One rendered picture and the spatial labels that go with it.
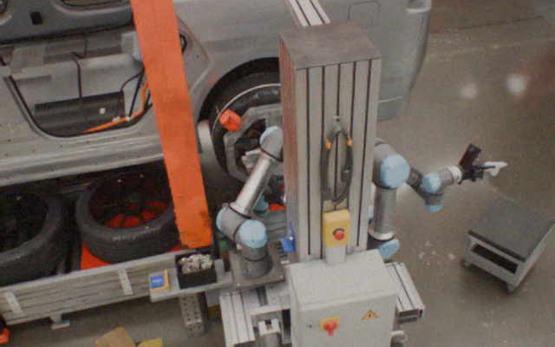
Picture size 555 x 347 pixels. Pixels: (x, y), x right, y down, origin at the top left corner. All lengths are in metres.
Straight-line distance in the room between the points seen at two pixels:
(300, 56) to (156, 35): 0.90
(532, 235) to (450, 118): 1.69
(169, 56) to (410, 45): 1.51
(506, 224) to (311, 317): 1.90
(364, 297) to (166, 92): 1.20
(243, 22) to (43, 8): 2.20
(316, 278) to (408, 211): 2.12
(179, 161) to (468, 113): 3.00
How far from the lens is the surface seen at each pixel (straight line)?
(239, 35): 3.04
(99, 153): 3.36
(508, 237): 3.60
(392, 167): 2.18
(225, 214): 2.58
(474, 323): 3.59
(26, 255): 3.49
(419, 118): 4.99
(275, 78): 3.22
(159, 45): 2.43
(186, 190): 2.88
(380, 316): 2.13
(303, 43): 1.72
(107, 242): 3.41
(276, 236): 3.70
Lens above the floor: 2.83
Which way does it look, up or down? 39 degrees down
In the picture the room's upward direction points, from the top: 4 degrees counter-clockwise
